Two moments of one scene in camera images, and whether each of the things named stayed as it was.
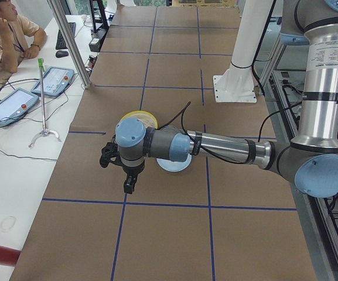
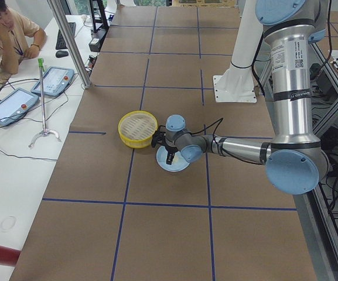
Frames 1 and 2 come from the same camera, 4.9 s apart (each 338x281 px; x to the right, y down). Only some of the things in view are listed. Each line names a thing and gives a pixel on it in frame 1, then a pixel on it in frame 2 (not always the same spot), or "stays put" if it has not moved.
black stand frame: [103, 14] stays put
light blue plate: [174, 166] stays put
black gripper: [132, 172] -> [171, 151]
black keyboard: [60, 43] stays put
